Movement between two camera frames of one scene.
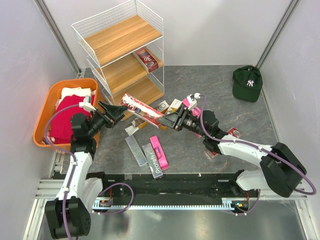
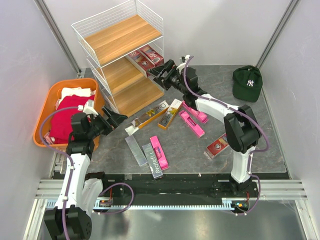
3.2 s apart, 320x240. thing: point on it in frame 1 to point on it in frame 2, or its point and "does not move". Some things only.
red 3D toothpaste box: (141, 110) to (143, 63)
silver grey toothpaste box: (136, 150) does not move
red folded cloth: (61, 128) does not move
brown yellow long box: (138, 123) does not move
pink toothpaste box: (159, 152) does not move
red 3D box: (147, 60) to (157, 59)
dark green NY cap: (247, 83) does not move
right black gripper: (170, 120) to (171, 68)
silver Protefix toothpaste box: (152, 161) does not move
